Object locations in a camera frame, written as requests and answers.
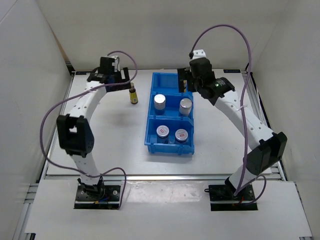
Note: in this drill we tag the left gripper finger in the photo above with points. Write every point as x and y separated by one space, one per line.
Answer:
118 87
126 77

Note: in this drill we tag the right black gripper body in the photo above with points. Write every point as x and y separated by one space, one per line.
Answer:
195 83

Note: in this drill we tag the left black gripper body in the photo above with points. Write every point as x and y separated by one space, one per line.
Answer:
116 76

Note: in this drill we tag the brown dropper bottle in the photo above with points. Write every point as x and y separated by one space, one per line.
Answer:
133 94
183 86

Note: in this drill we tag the silver-cap white jar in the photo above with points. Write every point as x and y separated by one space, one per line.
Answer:
185 107
159 104

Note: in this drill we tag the red-label dark jar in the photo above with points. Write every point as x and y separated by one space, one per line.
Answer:
181 136
162 133

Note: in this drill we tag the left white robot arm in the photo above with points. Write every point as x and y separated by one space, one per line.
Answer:
74 132

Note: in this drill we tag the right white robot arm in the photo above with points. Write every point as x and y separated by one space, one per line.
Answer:
263 147

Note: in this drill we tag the right blue corner label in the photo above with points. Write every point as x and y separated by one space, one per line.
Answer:
231 71

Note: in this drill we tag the blue corner label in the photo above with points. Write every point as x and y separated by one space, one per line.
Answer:
231 71
82 72

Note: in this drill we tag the left blue corner label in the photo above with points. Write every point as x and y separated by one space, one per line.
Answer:
82 72

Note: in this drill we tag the blue three-compartment plastic bin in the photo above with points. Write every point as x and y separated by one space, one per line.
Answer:
167 85

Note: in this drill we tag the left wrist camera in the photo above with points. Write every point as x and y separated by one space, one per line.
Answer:
116 63

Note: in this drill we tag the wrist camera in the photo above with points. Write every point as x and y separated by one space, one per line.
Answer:
196 54
116 63

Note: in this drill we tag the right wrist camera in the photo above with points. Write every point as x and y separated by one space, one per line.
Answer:
196 54

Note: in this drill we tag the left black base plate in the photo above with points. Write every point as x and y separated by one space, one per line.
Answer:
108 199

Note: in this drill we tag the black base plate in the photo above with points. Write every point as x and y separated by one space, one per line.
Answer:
108 199
222 199

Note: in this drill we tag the aluminium front rail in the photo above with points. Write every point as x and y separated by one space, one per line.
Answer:
214 177

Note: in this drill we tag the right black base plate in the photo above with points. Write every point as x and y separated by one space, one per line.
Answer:
222 199

